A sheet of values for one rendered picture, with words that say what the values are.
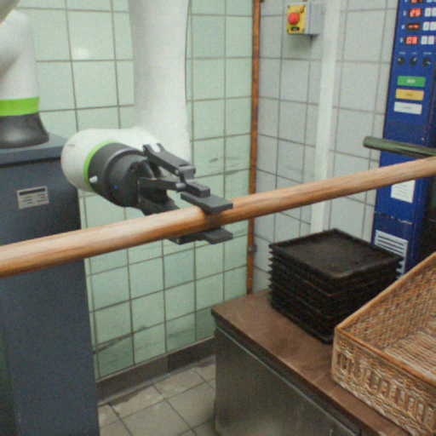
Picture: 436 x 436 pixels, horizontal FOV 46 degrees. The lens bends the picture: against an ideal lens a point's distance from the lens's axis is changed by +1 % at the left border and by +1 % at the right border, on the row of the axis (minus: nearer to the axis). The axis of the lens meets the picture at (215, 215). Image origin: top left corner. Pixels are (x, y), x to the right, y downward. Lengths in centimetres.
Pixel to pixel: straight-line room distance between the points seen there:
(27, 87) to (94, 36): 79
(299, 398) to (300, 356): 11
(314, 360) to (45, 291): 73
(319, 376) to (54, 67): 122
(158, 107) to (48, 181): 29
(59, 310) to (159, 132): 47
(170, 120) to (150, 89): 6
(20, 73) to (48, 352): 58
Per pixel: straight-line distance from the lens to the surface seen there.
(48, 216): 107
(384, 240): 174
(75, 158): 85
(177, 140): 91
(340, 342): 131
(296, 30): 188
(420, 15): 162
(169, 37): 89
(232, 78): 209
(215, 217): 59
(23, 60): 105
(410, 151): 121
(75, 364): 124
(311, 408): 142
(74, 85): 179
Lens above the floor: 140
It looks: 19 degrees down
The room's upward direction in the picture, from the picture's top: straight up
